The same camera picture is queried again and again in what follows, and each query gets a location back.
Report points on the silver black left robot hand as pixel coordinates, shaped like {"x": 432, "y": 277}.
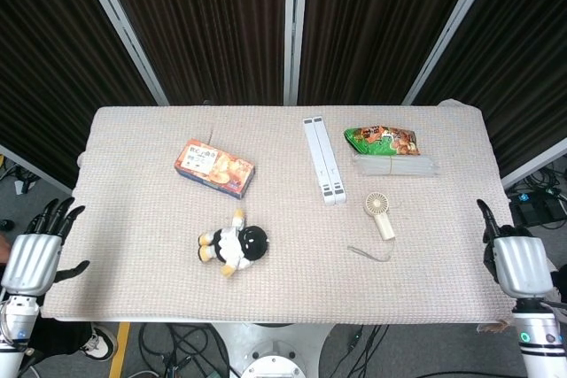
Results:
{"x": 31, "y": 263}

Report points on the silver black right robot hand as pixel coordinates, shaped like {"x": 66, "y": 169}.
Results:
{"x": 522, "y": 267}

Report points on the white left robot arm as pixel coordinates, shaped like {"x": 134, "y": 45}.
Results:
{"x": 13, "y": 329}

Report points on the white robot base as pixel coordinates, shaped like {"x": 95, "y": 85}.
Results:
{"x": 270, "y": 347}

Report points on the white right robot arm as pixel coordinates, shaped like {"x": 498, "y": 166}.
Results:
{"x": 536, "y": 342}

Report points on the white handheld fan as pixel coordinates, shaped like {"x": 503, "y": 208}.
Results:
{"x": 386, "y": 227}

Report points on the black trouser leg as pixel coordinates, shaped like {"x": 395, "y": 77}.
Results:
{"x": 57, "y": 336}

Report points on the black and white sneaker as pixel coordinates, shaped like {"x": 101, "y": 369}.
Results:
{"x": 99, "y": 342}

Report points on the yellow floor tape strip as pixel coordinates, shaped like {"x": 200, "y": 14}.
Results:
{"x": 119, "y": 351}

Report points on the bundle of clear glue sticks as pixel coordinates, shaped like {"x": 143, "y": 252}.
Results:
{"x": 398, "y": 166}

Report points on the green snack bag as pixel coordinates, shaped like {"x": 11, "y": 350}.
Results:
{"x": 381, "y": 141}

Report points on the dark ribbed partition panel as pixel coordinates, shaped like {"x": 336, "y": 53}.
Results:
{"x": 376, "y": 28}
{"x": 522, "y": 64}
{"x": 208, "y": 28}
{"x": 53, "y": 64}

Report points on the orange and blue cookie box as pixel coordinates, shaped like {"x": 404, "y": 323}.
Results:
{"x": 212, "y": 165}

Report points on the beige waffle weave tablecloth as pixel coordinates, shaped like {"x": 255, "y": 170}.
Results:
{"x": 310, "y": 272}

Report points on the white folded laptop stand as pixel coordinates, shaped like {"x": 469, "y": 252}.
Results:
{"x": 330, "y": 161}

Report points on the black plush doll white coat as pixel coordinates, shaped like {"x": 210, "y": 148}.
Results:
{"x": 254, "y": 241}

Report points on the white partition frame post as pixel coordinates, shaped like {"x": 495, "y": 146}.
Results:
{"x": 125, "y": 28}
{"x": 35, "y": 173}
{"x": 536, "y": 164}
{"x": 452, "y": 28}
{"x": 296, "y": 28}

